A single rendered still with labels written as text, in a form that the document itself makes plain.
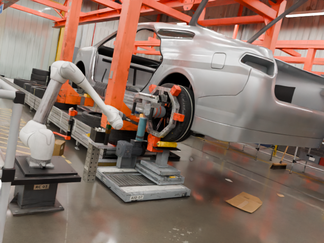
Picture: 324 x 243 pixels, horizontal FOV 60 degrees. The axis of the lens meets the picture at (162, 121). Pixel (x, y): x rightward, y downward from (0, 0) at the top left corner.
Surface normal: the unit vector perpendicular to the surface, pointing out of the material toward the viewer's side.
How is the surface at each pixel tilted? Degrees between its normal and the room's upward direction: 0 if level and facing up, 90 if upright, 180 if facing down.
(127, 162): 90
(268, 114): 102
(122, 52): 90
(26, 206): 90
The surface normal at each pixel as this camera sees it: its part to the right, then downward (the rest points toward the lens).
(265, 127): 0.37, 0.49
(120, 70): 0.59, 0.22
